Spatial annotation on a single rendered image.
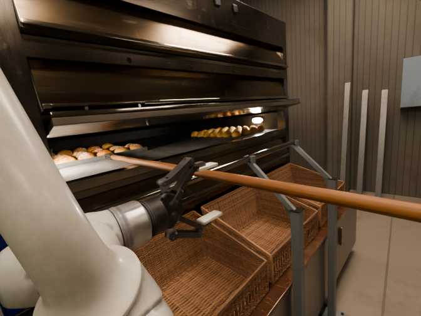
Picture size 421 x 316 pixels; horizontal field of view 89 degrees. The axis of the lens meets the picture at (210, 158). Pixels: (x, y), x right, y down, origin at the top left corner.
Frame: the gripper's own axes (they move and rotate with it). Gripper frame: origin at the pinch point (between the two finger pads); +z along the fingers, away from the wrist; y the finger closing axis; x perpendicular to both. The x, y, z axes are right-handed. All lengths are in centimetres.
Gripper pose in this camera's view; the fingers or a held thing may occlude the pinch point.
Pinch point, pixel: (213, 189)
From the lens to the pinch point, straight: 57.3
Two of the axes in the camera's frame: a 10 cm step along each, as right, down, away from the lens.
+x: 7.0, 0.7, -7.1
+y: 1.0, 9.8, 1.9
